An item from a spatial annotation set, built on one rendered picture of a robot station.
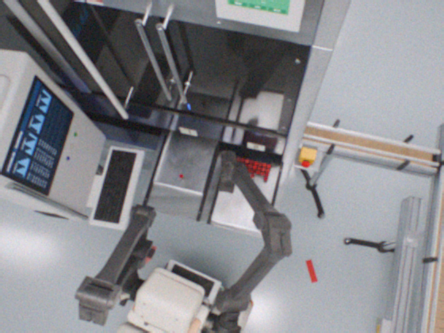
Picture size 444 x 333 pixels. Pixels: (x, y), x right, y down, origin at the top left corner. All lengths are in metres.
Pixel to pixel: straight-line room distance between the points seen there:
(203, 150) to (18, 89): 0.87
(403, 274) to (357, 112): 1.39
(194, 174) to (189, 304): 0.79
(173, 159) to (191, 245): 0.95
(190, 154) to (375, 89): 1.83
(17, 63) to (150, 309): 0.99
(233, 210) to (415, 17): 2.55
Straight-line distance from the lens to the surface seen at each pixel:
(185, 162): 1.89
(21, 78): 1.54
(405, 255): 2.28
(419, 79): 3.40
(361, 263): 2.76
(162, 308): 1.28
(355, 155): 1.90
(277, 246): 1.10
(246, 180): 1.31
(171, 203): 1.84
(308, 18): 0.98
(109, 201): 2.00
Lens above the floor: 2.63
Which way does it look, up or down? 75 degrees down
